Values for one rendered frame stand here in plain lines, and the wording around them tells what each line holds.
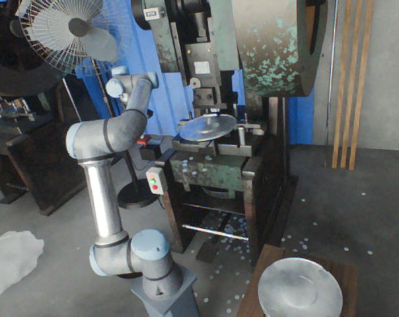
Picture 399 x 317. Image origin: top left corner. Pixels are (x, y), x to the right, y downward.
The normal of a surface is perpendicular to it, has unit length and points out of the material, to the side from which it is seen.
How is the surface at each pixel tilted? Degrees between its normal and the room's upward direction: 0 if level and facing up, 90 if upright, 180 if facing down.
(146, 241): 7
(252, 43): 107
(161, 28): 90
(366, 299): 0
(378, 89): 90
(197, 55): 90
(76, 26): 96
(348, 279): 0
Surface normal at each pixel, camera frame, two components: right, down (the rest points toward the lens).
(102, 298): -0.15, -0.85
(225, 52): -0.40, 0.52
